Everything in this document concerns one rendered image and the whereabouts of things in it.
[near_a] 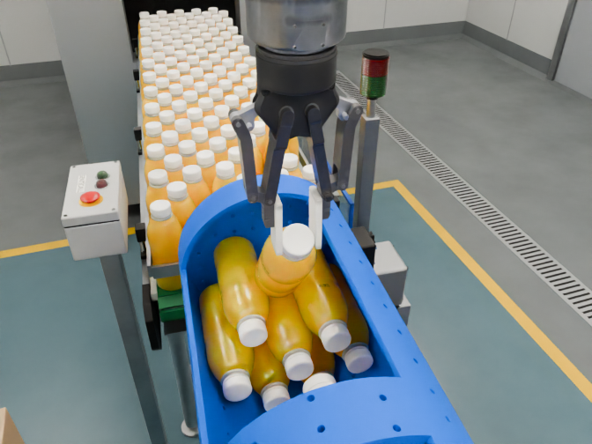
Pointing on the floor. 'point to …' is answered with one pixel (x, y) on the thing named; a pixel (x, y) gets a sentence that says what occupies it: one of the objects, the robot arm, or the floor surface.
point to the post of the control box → (133, 344)
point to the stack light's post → (366, 170)
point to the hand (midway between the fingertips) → (296, 221)
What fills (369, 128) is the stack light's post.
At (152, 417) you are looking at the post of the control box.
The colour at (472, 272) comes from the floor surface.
